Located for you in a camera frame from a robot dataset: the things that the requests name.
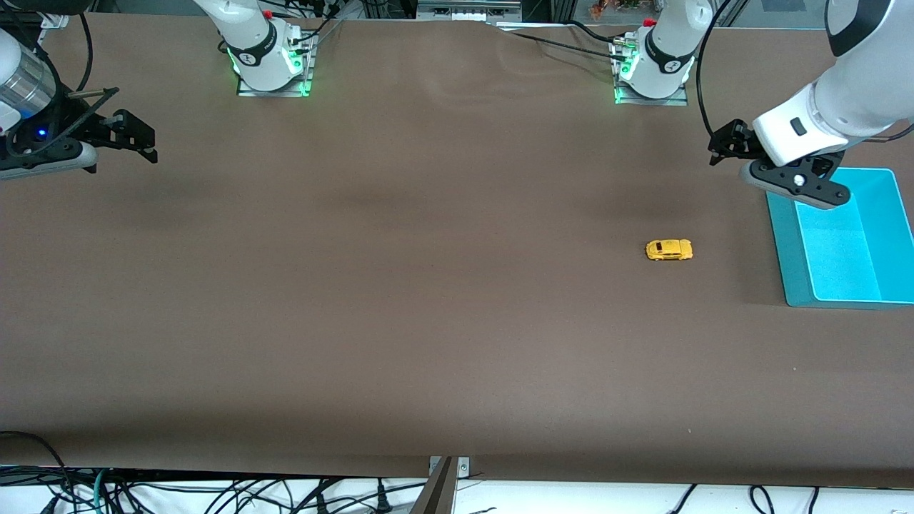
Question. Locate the dark slanted bar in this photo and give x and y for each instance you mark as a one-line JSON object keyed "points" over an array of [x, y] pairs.
{"points": [[435, 492]]}

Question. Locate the small metal table bracket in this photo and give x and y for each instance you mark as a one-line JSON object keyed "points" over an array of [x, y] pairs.
{"points": [[463, 467]]}

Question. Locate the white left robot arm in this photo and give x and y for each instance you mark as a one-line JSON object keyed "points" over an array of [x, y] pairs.
{"points": [[842, 100]]}

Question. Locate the metal table corner bracket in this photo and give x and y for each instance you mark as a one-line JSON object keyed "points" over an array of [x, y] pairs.
{"points": [[48, 21]]}

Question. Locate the aluminium frame rack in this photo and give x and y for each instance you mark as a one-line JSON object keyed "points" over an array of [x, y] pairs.
{"points": [[468, 10]]}

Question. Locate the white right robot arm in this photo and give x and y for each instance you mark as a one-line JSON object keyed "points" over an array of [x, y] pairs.
{"points": [[260, 50]]}

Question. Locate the teal plastic bin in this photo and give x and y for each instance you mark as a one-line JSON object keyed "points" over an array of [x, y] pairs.
{"points": [[842, 264]]}

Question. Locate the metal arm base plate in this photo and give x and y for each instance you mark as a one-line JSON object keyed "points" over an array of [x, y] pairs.
{"points": [[303, 71], [653, 100]]}

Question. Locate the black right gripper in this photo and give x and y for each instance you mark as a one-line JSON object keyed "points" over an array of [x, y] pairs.
{"points": [[66, 118]]}

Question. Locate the yellow toy beetle car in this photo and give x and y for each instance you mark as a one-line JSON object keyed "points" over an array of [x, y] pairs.
{"points": [[669, 250]]}

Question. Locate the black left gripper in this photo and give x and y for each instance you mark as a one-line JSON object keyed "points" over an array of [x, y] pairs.
{"points": [[733, 141]]}

